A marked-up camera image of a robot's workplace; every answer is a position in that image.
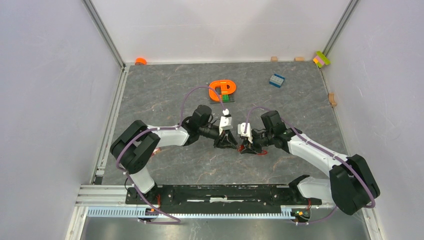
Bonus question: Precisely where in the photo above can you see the red key with cord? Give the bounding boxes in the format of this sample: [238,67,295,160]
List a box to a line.
[237,145,268,156]

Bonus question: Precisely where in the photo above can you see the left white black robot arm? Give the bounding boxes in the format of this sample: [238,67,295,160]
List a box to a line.
[110,105,238,204]

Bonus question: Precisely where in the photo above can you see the dark flat base plate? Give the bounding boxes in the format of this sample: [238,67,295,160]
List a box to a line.
[209,98,236,104]

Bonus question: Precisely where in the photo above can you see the multicolour toy brick stack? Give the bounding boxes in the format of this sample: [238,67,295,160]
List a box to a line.
[312,51,331,69]

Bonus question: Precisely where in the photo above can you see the blue toy brick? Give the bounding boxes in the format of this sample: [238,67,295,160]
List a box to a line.
[268,74,286,88]

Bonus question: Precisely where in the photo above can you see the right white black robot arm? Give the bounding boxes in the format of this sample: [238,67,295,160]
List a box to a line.
[237,110,381,216]

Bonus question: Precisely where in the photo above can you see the red wooden box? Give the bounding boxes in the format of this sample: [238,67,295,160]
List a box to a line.
[151,148,161,157]

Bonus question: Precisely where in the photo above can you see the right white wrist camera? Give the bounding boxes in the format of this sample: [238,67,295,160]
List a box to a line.
[237,122,253,143]

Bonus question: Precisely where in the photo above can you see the green toy brick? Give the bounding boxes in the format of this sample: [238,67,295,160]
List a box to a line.
[221,94,230,102]

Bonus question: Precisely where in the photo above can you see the light blue toothed strip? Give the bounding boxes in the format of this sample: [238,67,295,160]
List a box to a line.
[86,207,292,220]

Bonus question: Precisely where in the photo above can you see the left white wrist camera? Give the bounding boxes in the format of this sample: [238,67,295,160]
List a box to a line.
[218,108,233,134]

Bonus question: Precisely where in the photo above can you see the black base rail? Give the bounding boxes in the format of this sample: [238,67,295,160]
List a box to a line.
[125,179,323,214]

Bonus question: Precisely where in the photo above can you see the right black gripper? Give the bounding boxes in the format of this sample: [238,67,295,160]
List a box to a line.
[240,130,274,155]

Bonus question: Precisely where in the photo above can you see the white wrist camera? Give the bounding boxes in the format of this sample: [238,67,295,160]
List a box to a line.
[237,122,253,143]
[218,108,233,134]

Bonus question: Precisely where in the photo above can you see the orange round cap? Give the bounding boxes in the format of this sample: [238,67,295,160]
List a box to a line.
[134,57,147,66]

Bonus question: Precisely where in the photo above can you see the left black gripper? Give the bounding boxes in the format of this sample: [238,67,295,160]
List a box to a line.
[198,123,238,150]

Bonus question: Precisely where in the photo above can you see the curved wooden block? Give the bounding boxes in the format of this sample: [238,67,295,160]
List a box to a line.
[328,92,338,108]

